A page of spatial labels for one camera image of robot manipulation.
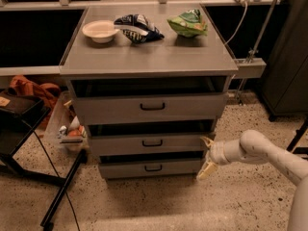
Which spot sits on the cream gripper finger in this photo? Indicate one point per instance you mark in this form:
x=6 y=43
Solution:
x=206 y=170
x=207 y=141

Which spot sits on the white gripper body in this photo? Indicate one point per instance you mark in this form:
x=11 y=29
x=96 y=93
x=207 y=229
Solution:
x=218 y=152

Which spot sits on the grey drawer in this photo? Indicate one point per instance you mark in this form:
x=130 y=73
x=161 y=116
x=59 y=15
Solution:
x=149 y=169
x=137 y=109
x=147 y=144

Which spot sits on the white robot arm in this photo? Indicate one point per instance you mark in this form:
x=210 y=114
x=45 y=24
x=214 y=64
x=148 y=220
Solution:
x=252 y=147

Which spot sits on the grey bottom drawer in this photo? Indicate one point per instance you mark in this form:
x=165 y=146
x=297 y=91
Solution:
x=149 y=169

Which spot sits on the grey drawer cabinet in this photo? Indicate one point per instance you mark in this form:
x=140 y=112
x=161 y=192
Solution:
x=173 y=65

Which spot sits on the grey top drawer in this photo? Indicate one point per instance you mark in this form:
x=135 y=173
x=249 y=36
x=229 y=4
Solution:
x=137 y=109

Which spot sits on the black wheeled tripod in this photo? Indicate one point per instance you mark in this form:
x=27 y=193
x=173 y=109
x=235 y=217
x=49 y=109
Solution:
x=293 y=147

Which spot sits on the dark grey cabinet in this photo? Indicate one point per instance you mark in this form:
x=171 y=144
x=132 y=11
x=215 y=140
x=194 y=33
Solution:
x=284 y=85

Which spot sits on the metal pole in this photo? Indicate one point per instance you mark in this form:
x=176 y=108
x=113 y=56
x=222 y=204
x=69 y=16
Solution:
x=251 y=53

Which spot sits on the green chip bag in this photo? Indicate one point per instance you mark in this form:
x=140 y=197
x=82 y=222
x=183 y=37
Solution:
x=188 y=24

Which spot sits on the blue chip bag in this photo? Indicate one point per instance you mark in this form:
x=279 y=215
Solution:
x=138 y=28

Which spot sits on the clear plastic bin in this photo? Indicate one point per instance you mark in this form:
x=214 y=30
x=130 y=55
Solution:
x=59 y=125

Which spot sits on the white paper bowl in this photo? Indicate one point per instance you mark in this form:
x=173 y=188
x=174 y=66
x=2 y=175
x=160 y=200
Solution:
x=100 y=31

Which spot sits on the black stand with bag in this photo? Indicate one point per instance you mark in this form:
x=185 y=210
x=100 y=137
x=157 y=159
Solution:
x=20 y=116

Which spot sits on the orange jacket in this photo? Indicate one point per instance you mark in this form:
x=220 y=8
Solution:
x=47 y=92

